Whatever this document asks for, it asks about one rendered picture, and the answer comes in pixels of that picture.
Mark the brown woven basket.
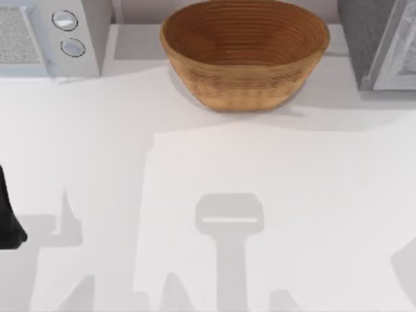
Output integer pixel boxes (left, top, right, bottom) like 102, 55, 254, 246
159, 0, 331, 113

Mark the round microwave knob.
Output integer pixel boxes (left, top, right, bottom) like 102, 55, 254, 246
51, 10, 79, 32
60, 36, 87, 58

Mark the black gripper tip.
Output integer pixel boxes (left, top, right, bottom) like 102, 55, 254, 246
0, 165, 28, 250

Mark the pale microwave oven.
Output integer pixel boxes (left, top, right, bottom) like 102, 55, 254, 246
0, 0, 113, 79

